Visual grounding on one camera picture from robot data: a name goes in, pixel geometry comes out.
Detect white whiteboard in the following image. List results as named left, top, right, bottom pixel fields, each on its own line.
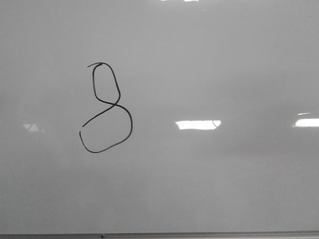
left=0, top=0, right=319, bottom=235

